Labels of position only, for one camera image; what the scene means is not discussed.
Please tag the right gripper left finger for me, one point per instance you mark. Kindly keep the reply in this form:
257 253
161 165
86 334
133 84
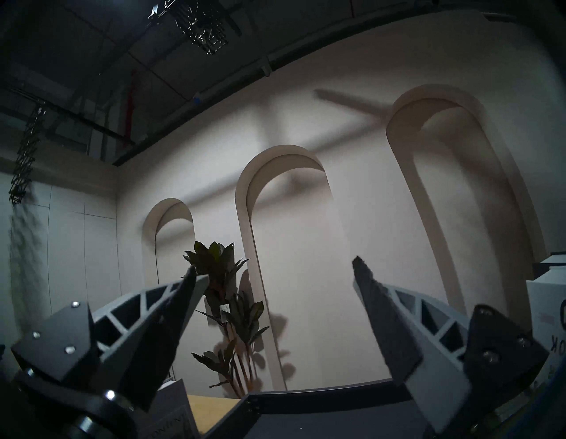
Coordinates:
132 345

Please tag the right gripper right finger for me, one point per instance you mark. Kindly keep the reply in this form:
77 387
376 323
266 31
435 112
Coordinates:
442 349

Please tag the grey Discontent book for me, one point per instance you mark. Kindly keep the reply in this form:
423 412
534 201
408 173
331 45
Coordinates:
172 411

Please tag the white Design Hotels yearbook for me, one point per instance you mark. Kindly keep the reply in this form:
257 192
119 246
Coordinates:
548 309

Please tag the black Century book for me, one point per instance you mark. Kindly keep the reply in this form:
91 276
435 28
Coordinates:
550 270

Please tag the light wooden display table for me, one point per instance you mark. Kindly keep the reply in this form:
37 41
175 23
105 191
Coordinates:
212 413

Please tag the black metal shelf cart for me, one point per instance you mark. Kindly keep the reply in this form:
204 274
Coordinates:
331 411

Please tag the tall green leafy plant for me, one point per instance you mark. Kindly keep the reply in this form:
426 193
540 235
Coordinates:
216 265

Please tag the black hanging lattice truss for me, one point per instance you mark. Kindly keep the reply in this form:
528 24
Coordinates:
24 150

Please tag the dark ceiling pipe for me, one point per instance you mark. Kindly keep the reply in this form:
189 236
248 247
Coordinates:
265 62

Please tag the black ceiling light rig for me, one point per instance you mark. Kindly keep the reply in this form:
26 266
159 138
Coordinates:
199 26

